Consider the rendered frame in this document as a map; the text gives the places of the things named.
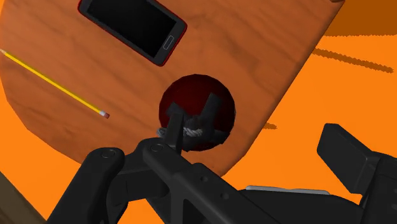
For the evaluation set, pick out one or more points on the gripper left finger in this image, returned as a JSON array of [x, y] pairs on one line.
[[173, 173]]

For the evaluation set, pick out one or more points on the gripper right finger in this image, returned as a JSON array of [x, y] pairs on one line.
[[347, 155]]

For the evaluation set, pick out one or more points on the round wooden table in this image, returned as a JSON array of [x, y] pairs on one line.
[[248, 46]]

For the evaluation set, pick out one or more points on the yellow pencil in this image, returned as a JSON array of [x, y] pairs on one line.
[[52, 82]]

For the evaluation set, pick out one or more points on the black phone with red case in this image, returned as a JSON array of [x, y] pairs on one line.
[[133, 26]]

